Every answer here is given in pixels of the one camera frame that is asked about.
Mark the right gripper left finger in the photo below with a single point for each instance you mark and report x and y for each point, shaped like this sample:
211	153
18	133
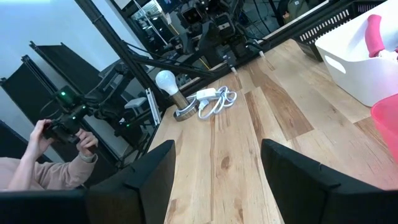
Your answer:
143	186

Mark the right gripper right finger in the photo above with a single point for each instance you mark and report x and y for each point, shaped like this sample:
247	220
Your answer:
304	193

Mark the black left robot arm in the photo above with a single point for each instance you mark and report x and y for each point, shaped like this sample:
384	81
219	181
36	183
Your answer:
217	46

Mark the person's hand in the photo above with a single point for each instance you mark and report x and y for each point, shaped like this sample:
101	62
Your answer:
37	140
88	141

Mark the person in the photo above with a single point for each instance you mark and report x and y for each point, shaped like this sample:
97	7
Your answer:
295	9
46	177

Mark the black mesh basket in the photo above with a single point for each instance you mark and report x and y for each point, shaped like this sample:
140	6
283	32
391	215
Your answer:
311	49

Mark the pink plastic bin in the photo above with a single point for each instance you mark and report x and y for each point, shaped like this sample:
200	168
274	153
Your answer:
388	124

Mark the white plastic bin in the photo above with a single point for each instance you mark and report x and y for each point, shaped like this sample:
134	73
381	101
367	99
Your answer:
357	71

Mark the black folding panel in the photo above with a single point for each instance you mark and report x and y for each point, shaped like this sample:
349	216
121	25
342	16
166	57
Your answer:
71	68
28	90

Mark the silver frame bracket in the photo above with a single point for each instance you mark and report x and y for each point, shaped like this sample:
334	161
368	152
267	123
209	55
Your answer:
154	105

